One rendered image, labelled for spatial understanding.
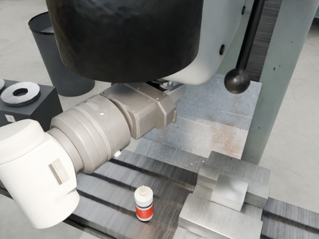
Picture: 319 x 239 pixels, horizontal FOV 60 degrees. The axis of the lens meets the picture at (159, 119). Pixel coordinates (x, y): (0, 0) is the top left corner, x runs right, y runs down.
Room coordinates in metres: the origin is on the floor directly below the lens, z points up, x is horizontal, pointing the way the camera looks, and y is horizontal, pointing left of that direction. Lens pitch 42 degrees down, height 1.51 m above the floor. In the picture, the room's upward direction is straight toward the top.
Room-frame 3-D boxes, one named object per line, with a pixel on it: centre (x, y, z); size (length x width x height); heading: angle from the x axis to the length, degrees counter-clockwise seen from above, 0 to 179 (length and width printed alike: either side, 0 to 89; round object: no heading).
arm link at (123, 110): (0.31, 0.06, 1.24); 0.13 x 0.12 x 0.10; 49
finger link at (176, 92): (0.36, -0.02, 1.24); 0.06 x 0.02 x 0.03; 139
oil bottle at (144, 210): (0.34, 0.03, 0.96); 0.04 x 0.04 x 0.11
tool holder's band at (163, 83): (0.38, 0.00, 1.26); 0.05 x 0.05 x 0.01
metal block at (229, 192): (0.32, -0.14, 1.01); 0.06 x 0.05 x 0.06; 65
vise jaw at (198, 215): (0.27, -0.12, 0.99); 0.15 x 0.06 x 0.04; 65
